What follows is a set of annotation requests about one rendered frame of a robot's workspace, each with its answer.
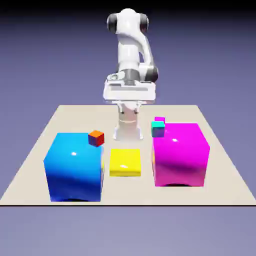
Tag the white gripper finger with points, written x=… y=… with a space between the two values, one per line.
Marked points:
x=136 y=109
x=121 y=109

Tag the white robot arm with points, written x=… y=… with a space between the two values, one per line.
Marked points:
x=128 y=50

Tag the large blue box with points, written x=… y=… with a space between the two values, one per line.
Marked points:
x=74 y=168

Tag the small magenta cube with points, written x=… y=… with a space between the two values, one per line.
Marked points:
x=160 y=119

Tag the small orange cube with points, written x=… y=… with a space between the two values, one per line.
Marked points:
x=96 y=138

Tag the large yellow box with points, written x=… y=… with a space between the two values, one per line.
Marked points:
x=125 y=162

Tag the small teal cube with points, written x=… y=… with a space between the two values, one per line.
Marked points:
x=158 y=129

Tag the large magenta box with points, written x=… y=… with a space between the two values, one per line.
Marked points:
x=180 y=156

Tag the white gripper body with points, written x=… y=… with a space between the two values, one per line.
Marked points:
x=130 y=92

